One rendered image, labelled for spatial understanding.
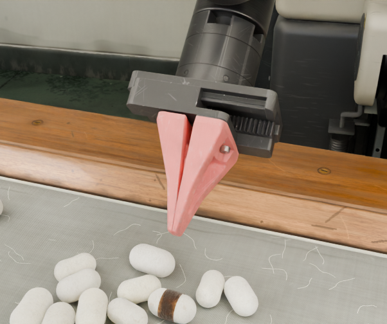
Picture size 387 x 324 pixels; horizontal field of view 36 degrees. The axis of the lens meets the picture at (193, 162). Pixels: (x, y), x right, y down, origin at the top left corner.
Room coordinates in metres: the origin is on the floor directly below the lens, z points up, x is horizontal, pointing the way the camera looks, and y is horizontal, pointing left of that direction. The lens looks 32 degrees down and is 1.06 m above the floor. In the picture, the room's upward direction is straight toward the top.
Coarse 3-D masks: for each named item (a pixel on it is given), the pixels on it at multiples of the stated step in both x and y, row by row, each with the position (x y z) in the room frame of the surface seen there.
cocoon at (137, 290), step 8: (128, 280) 0.32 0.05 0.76; (136, 280) 0.32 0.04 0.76; (144, 280) 0.32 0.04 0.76; (152, 280) 0.32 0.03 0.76; (120, 288) 0.32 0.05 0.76; (128, 288) 0.31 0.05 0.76; (136, 288) 0.31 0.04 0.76; (144, 288) 0.32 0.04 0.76; (152, 288) 0.32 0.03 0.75; (120, 296) 0.31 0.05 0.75; (128, 296) 0.31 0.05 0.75; (136, 296) 0.31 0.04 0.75; (144, 296) 0.31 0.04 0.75
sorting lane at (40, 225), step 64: (0, 192) 0.46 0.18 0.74; (64, 192) 0.46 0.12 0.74; (0, 256) 0.37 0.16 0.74; (64, 256) 0.37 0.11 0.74; (128, 256) 0.37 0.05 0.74; (192, 256) 0.37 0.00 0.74; (256, 256) 0.37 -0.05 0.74; (320, 256) 0.37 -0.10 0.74; (384, 256) 0.37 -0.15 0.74; (0, 320) 0.30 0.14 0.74; (192, 320) 0.30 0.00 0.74; (256, 320) 0.30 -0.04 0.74; (320, 320) 0.30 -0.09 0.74; (384, 320) 0.30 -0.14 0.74
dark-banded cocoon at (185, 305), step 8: (160, 288) 0.31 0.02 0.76; (152, 296) 0.30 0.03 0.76; (160, 296) 0.30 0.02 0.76; (184, 296) 0.30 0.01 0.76; (152, 304) 0.30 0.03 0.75; (176, 304) 0.30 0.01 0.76; (184, 304) 0.30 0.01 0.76; (192, 304) 0.30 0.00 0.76; (152, 312) 0.30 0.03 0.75; (176, 312) 0.29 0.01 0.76; (184, 312) 0.29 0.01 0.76; (192, 312) 0.29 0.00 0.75; (176, 320) 0.29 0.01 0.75; (184, 320) 0.29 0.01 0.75
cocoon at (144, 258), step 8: (136, 248) 0.35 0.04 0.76; (144, 248) 0.35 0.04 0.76; (152, 248) 0.35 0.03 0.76; (136, 256) 0.35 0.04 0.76; (144, 256) 0.35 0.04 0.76; (152, 256) 0.34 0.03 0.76; (160, 256) 0.34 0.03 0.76; (168, 256) 0.35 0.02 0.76; (136, 264) 0.35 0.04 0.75; (144, 264) 0.34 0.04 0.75; (152, 264) 0.34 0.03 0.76; (160, 264) 0.34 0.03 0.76; (168, 264) 0.34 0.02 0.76; (144, 272) 0.34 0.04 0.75; (152, 272) 0.34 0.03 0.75; (160, 272) 0.34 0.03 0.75; (168, 272) 0.34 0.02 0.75
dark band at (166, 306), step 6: (162, 294) 0.30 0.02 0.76; (168, 294) 0.30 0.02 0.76; (174, 294) 0.30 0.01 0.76; (180, 294) 0.30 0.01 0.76; (162, 300) 0.30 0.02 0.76; (168, 300) 0.30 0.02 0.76; (174, 300) 0.30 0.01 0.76; (162, 306) 0.30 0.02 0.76; (168, 306) 0.30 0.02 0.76; (174, 306) 0.29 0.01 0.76; (162, 312) 0.29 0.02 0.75; (168, 312) 0.29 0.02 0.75; (162, 318) 0.30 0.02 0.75; (168, 318) 0.29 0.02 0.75
